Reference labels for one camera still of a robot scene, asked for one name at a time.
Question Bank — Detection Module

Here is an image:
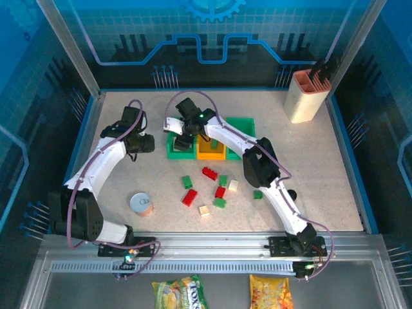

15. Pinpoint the green plastic bin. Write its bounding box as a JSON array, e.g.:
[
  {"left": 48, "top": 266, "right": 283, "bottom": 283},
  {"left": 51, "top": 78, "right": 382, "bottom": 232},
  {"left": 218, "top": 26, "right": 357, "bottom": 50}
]
[
  {"left": 166, "top": 130, "right": 198, "bottom": 160},
  {"left": 225, "top": 117, "right": 256, "bottom": 161}
]

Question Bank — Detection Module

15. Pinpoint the yellow plastic bin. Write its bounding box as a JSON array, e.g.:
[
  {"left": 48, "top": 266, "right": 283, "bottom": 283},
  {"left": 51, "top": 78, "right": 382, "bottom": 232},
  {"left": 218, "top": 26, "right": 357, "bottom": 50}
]
[{"left": 196, "top": 133, "right": 227, "bottom": 161}]

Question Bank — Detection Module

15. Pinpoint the tin can peach label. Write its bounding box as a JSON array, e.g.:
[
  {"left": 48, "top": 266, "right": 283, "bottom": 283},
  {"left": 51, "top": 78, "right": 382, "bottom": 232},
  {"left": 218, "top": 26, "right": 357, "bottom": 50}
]
[{"left": 129, "top": 192, "right": 155, "bottom": 218}]

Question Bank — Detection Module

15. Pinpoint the cream utensil holder pink rim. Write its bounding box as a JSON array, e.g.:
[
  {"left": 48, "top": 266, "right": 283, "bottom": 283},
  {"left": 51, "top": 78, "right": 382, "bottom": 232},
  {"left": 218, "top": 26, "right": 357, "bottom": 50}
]
[{"left": 283, "top": 70, "right": 332, "bottom": 124}]

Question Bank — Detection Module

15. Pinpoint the green yellow snack bag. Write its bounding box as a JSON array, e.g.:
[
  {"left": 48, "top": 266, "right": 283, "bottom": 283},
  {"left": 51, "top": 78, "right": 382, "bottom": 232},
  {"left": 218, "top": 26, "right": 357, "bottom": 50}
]
[{"left": 151, "top": 274, "right": 210, "bottom": 309}]

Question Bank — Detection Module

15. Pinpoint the orange yellow snack bag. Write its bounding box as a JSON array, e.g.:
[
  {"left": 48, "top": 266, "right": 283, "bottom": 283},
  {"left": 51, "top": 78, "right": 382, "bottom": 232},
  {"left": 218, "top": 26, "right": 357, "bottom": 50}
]
[{"left": 249, "top": 274, "right": 294, "bottom": 309}]

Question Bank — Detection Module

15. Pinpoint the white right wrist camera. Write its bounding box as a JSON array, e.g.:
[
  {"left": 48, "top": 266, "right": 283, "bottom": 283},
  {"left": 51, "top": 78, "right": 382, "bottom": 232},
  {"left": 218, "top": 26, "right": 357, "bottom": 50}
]
[{"left": 163, "top": 117, "right": 185, "bottom": 135}]

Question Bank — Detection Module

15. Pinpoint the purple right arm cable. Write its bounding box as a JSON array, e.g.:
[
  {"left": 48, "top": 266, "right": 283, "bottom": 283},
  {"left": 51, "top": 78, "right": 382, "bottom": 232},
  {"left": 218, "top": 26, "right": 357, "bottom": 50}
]
[{"left": 163, "top": 90, "right": 335, "bottom": 281}]

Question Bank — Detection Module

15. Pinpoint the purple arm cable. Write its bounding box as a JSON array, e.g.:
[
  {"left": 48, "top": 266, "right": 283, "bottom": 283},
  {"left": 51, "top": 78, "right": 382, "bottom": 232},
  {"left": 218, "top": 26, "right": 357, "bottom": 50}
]
[
  {"left": 66, "top": 98, "right": 161, "bottom": 279},
  {"left": 163, "top": 90, "right": 335, "bottom": 281}
]

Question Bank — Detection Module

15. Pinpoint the aluminium front rail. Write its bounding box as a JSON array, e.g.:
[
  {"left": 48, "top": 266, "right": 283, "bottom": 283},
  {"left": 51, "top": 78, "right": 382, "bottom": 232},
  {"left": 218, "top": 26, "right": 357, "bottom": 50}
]
[{"left": 38, "top": 232, "right": 386, "bottom": 262}]

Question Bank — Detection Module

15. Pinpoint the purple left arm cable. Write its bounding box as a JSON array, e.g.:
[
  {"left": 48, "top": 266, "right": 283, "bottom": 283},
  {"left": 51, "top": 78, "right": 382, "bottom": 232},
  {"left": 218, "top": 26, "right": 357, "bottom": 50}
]
[{"left": 66, "top": 98, "right": 161, "bottom": 279}]

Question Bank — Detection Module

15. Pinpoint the aluminium frame post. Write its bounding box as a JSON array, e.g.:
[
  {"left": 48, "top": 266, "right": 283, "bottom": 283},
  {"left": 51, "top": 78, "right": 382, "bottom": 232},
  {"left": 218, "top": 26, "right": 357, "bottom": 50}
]
[
  {"left": 34, "top": 0, "right": 107, "bottom": 99},
  {"left": 323, "top": 0, "right": 387, "bottom": 100}
]

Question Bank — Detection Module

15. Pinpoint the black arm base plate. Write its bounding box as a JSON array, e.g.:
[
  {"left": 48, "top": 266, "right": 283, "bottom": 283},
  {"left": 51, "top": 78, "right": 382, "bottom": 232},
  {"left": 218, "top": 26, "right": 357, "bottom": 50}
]
[
  {"left": 268, "top": 236, "right": 328, "bottom": 258},
  {"left": 97, "top": 237, "right": 155, "bottom": 258}
]

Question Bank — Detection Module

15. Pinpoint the slotted aluminium cable strip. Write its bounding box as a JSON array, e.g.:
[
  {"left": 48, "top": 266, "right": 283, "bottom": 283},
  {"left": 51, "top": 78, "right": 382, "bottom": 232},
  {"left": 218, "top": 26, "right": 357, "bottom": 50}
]
[{"left": 51, "top": 261, "right": 295, "bottom": 274}]

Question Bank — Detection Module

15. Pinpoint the black cable connector block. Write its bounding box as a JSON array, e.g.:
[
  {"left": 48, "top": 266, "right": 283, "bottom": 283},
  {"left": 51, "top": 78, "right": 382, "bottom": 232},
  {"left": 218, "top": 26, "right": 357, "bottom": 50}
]
[
  {"left": 294, "top": 261, "right": 318, "bottom": 280},
  {"left": 111, "top": 259, "right": 136, "bottom": 280}
]

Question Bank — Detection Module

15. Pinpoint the black utensil handle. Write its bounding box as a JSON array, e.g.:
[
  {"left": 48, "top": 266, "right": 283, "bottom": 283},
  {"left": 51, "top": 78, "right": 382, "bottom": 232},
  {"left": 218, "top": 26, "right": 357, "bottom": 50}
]
[
  {"left": 323, "top": 57, "right": 341, "bottom": 80},
  {"left": 310, "top": 59, "right": 326, "bottom": 81}
]

